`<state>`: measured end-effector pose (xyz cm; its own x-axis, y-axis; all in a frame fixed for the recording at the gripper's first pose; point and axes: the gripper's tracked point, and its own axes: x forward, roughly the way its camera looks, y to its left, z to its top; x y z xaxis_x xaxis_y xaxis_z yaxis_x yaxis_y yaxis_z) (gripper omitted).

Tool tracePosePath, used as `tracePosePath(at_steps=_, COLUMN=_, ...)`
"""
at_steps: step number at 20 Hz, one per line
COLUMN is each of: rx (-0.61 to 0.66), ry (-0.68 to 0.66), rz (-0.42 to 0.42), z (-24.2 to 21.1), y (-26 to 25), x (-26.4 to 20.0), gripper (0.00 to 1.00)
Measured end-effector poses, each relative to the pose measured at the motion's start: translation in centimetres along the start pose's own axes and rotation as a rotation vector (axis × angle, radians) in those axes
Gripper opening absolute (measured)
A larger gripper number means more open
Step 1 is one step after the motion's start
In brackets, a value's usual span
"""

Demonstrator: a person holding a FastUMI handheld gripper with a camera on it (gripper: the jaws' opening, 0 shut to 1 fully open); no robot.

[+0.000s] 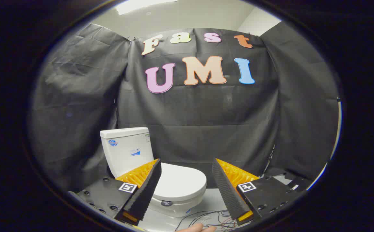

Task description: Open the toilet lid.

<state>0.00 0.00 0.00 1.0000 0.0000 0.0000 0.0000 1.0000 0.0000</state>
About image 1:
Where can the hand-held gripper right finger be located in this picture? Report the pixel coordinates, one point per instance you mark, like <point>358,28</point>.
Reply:
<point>227,190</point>

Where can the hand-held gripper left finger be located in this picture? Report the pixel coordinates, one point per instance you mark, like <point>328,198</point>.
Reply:
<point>145,190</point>

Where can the white toilet lid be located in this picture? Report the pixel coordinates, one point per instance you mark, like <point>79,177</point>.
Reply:
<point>182,182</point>

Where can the white toilet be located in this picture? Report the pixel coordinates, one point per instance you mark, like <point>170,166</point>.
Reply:
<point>125,151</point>

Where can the black backdrop cloth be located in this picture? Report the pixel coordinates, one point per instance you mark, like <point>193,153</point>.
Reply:
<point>206,119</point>

